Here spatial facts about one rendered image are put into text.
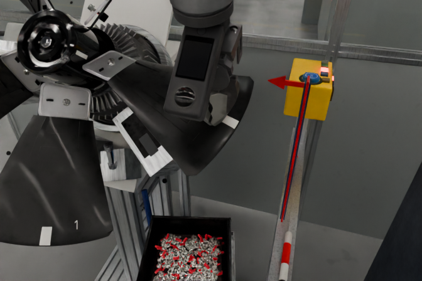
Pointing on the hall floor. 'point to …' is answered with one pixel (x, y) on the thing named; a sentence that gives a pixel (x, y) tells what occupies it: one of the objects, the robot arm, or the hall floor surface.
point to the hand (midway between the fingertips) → (211, 122)
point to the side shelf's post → (184, 194)
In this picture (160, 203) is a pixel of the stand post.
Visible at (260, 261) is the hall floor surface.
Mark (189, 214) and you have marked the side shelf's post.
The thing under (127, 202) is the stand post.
